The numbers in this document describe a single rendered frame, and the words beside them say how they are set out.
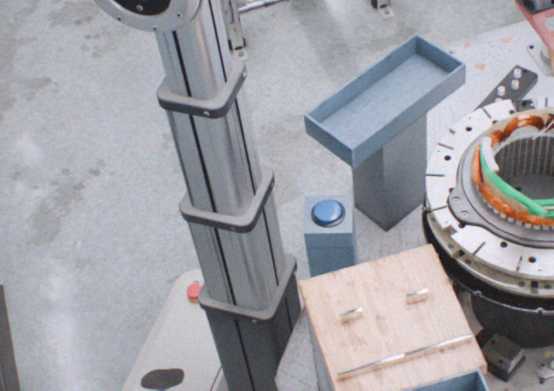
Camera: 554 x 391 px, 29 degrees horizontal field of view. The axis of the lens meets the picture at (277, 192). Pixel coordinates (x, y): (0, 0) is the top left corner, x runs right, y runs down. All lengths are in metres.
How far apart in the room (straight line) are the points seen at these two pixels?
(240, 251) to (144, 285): 1.07
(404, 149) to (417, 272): 0.34
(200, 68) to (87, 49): 2.01
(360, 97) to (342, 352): 0.49
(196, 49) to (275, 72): 1.80
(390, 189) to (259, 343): 0.42
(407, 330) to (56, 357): 1.50
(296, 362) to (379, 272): 0.32
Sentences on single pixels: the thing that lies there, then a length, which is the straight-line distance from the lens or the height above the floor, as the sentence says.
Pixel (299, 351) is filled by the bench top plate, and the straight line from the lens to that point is 1.71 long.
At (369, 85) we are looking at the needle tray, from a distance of 1.71.
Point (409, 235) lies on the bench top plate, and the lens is 1.83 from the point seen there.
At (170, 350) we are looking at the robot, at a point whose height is 0.26.
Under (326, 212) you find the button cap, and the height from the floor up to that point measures 1.04.
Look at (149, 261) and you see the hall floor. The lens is 2.85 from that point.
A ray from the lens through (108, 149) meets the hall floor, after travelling 3.14.
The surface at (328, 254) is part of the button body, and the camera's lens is 1.56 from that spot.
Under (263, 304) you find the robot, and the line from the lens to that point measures 1.88.
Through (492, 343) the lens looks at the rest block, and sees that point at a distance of 1.65.
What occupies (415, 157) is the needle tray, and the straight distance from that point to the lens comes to 1.76.
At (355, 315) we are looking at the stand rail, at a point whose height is 1.08.
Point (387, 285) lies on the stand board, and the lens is 1.42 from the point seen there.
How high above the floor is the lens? 2.24
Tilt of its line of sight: 50 degrees down
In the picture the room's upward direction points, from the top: 10 degrees counter-clockwise
